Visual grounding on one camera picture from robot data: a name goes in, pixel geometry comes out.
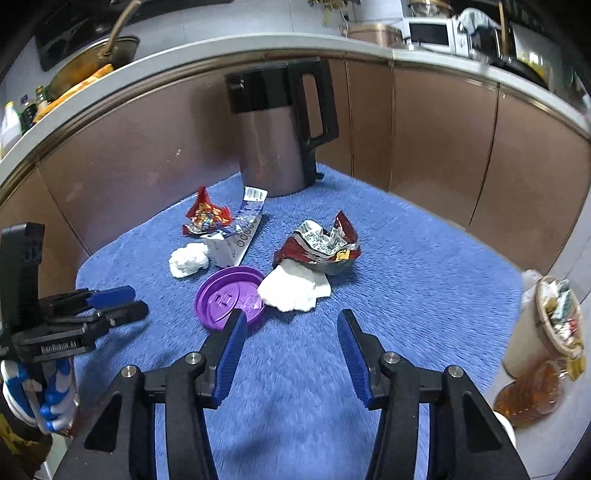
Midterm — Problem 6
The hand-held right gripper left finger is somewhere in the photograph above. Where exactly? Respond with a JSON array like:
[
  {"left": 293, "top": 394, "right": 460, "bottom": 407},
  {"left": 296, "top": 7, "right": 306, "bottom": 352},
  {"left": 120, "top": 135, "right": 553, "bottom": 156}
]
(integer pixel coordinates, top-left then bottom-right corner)
[{"left": 53, "top": 308, "right": 249, "bottom": 480}]

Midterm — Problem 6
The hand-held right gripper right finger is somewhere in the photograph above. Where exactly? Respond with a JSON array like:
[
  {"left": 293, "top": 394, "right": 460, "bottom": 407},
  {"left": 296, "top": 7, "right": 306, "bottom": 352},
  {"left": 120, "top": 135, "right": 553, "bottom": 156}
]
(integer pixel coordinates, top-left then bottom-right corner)
[{"left": 337, "top": 308, "right": 532, "bottom": 480}]

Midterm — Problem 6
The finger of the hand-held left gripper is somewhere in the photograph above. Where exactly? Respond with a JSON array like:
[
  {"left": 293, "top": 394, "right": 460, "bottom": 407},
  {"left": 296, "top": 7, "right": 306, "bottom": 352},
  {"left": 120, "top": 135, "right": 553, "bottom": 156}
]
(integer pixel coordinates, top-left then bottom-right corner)
[
  {"left": 41, "top": 301, "right": 149, "bottom": 330},
  {"left": 39, "top": 285, "right": 136, "bottom": 315}
]

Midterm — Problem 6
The purple plastic lid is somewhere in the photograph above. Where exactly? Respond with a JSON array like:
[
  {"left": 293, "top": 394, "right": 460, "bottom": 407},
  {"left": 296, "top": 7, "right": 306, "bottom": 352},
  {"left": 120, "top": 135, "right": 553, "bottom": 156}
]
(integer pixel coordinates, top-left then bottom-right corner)
[{"left": 195, "top": 265, "right": 267, "bottom": 332}]

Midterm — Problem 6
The white tissue ball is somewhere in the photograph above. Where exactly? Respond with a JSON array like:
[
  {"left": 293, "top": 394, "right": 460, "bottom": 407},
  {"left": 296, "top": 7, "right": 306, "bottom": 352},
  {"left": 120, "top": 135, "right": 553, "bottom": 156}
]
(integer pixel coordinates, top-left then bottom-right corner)
[{"left": 168, "top": 241, "right": 211, "bottom": 278}]

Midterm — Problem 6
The white tissue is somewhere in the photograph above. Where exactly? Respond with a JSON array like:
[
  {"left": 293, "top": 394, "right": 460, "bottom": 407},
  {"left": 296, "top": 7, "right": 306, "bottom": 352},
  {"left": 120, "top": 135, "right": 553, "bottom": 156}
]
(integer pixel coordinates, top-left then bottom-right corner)
[{"left": 257, "top": 259, "right": 332, "bottom": 312}]

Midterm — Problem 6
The red candy wrapper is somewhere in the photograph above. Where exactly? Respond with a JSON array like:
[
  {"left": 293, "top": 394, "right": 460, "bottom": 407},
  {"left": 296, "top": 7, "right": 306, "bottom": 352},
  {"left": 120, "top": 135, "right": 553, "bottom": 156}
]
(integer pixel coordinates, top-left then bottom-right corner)
[{"left": 182, "top": 186, "right": 232, "bottom": 237}]

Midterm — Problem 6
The dark red snack bag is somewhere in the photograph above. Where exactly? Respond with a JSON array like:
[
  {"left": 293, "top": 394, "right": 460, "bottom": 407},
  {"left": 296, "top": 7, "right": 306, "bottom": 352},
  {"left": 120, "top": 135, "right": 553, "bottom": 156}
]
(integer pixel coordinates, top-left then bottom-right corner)
[{"left": 272, "top": 210, "right": 362, "bottom": 276}]

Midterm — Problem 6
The white blue printed wrapper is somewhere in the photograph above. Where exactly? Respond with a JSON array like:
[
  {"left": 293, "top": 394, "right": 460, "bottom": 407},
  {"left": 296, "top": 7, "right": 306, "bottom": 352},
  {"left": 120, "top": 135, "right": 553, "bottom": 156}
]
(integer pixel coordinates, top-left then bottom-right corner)
[{"left": 203, "top": 186, "right": 269, "bottom": 268}]

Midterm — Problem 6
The beige trash bin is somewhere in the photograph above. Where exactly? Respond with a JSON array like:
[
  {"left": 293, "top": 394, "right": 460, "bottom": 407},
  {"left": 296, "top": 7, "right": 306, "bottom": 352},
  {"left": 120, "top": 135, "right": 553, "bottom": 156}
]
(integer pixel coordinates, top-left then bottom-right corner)
[{"left": 502, "top": 270, "right": 585, "bottom": 381}]

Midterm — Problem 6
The person's left hand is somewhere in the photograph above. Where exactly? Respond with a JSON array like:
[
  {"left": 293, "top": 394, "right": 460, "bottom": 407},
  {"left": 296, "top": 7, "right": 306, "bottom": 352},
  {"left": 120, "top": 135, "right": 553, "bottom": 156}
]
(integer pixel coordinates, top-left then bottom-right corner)
[{"left": 0, "top": 357, "right": 77, "bottom": 435}]

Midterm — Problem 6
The blue towel mat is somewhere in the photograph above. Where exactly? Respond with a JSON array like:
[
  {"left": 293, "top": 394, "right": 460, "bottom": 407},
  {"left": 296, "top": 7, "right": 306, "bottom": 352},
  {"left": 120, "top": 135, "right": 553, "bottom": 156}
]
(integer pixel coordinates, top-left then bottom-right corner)
[{"left": 74, "top": 164, "right": 525, "bottom": 480}]

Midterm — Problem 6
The white plastic jug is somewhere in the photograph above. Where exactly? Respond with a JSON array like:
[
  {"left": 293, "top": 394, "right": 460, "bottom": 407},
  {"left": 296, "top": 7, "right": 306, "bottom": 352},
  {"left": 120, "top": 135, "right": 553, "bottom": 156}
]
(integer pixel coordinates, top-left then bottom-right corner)
[{"left": 0, "top": 102, "right": 23, "bottom": 158}]

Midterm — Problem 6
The cooking oil bottle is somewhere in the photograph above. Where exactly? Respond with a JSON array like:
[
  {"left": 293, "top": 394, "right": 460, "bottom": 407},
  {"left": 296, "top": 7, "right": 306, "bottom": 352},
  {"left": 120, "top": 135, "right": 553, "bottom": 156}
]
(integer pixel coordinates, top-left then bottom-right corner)
[{"left": 493, "top": 360, "right": 566, "bottom": 430}]

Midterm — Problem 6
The grey electric kettle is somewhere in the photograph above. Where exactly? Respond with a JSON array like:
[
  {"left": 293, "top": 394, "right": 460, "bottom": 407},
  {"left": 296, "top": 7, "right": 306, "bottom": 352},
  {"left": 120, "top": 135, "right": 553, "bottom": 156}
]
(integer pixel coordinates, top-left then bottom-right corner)
[{"left": 225, "top": 58, "right": 339, "bottom": 198}]

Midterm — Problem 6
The brass wok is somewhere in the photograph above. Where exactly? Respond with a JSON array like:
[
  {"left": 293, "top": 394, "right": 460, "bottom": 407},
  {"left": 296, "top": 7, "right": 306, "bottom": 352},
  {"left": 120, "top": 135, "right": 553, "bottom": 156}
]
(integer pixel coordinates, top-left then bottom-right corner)
[{"left": 48, "top": 0, "right": 141, "bottom": 100}]

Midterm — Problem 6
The black frying pan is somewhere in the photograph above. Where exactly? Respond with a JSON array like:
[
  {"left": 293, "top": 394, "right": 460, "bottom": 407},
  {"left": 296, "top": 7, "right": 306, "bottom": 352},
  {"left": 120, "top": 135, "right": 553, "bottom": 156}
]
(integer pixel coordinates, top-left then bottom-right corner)
[{"left": 489, "top": 53, "right": 550, "bottom": 89}]

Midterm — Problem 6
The white microwave oven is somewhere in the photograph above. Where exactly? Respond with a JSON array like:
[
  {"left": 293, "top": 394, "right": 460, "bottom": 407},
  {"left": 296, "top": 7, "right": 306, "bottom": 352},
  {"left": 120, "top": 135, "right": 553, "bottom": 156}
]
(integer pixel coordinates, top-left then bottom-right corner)
[{"left": 406, "top": 17, "right": 468, "bottom": 54}]

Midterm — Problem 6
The steel pot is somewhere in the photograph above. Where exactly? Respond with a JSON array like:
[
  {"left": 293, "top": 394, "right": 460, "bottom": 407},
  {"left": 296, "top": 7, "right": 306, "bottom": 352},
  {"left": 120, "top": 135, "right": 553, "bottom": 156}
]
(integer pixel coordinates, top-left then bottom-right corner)
[{"left": 407, "top": 0, "right": 455, "bottom": 19}]

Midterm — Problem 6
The light blue cloth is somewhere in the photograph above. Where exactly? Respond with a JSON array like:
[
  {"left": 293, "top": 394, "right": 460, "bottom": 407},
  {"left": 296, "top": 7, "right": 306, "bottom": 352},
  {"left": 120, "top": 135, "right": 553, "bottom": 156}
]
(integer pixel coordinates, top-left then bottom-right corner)
[{"left": 457, "top": 8, "right": 491, "bottom": 37}]

